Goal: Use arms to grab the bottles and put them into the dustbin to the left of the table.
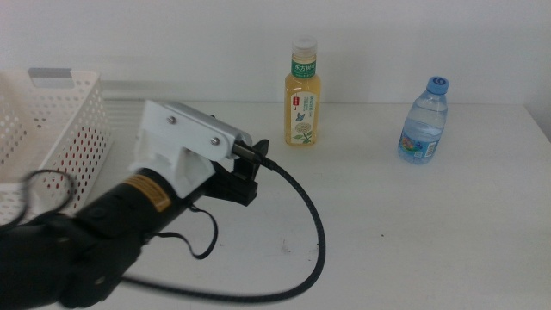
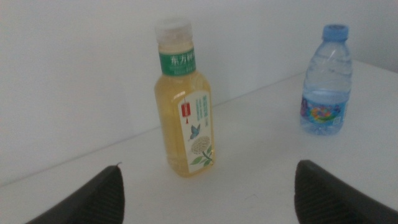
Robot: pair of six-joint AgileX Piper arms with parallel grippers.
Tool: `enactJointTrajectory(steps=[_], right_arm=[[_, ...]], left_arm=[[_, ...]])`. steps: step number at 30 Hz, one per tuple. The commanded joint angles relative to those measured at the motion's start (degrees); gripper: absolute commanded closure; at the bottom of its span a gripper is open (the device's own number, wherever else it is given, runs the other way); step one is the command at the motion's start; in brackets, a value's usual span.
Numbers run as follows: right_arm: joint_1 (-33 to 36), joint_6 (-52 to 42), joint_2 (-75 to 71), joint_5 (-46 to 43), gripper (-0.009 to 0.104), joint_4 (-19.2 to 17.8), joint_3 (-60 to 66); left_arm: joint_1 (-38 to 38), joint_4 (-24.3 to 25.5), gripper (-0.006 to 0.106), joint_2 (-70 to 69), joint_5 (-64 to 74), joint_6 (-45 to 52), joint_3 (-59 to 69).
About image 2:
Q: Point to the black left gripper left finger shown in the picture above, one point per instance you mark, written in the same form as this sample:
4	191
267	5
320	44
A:
96	202

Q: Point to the yellow tea bottle green label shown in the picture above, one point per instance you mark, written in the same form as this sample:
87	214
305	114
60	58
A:
174	124

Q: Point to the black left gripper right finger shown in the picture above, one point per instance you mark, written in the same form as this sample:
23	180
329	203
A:
326	202

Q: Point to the clear water bottle blue cap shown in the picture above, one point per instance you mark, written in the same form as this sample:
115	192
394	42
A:
328	81

